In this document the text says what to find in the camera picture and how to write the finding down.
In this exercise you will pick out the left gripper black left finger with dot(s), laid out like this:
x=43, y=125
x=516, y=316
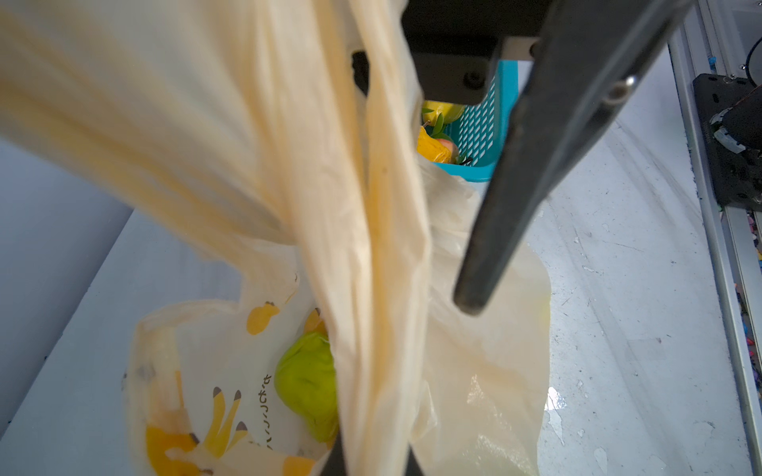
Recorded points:
x=335, y=464

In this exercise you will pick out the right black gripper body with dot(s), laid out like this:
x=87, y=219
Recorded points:
x=456, y=45

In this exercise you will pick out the green fake pear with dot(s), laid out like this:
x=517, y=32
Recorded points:
x=306, y=382

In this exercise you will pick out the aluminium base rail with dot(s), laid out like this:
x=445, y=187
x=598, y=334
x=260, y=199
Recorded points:
x=704, y=43

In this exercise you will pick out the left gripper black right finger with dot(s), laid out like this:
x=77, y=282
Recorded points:
x=413, y=467

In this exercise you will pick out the teal plastic fruit basket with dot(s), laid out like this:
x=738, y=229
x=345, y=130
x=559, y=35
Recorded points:
x=481, y=131

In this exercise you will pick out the cream banana print plastic bag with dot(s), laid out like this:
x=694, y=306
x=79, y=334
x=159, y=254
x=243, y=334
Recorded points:
x=278, y=137

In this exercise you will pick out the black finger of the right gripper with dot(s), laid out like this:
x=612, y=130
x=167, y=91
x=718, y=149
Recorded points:
x=591, y=57

